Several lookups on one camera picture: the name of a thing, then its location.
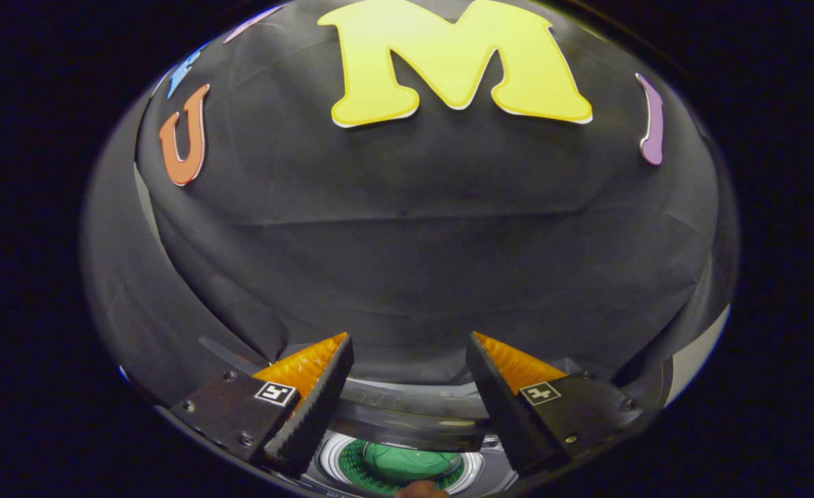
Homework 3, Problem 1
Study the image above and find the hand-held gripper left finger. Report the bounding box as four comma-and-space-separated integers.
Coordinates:
168, 332, 355, 478

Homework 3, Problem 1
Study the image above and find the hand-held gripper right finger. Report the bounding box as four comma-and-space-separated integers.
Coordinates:
465, 332, 646, 478

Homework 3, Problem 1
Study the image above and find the black backdrop cloth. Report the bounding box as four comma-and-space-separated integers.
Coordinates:
80, 0, 739, 409

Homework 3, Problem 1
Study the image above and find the green polo shirt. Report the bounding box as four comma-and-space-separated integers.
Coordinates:
364, 443, 463, 483

